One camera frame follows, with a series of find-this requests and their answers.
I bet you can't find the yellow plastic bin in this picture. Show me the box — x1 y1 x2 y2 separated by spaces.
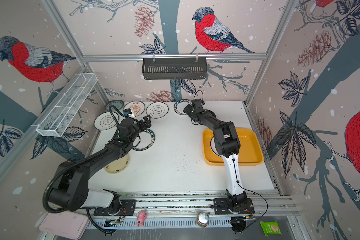
203 128 264 167

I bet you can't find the aluminium rail base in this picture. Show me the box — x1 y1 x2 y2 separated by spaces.
88 193 300 230

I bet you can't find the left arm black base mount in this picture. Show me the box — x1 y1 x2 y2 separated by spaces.
94 191 136 217

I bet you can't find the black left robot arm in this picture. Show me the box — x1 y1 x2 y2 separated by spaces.
42 106 152 214

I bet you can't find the small teal plate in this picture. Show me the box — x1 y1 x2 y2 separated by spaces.
106 100 125 111

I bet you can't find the white plate brown cloud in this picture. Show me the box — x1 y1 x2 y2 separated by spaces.
146 102 169 119

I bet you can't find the green snack packet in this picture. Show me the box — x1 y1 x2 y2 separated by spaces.
260 221 282 236

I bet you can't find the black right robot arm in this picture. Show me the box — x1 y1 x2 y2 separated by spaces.
184 99 248 213

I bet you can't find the green rim plate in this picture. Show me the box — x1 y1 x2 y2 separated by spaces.
132 129 156 152
174 99 189 116

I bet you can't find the black hanging wire basket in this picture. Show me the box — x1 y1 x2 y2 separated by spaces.
142 58 208 80

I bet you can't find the pink toy figure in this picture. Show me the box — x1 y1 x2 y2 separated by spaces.
136 210 148 227

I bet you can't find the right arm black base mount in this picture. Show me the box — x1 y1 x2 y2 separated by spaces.
213 192 255 215

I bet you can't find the silver round object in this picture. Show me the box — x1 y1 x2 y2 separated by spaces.
196 212 209 227

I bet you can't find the orange sunburst plate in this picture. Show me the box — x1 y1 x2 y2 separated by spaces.
210 137 221 157
123 101 146 117

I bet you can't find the pink tray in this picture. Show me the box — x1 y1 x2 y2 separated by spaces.
39 211 90 240

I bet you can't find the cream yellow plate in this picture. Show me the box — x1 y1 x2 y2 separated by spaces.
104 154 130 174

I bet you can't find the white mesh wall shelf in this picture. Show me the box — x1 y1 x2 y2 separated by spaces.
36 73 98 137

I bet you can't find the small black plate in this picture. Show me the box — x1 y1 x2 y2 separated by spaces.
206 110 216 118

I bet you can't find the white plate dark rim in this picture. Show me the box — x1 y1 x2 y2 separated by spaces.
94 112 116 131

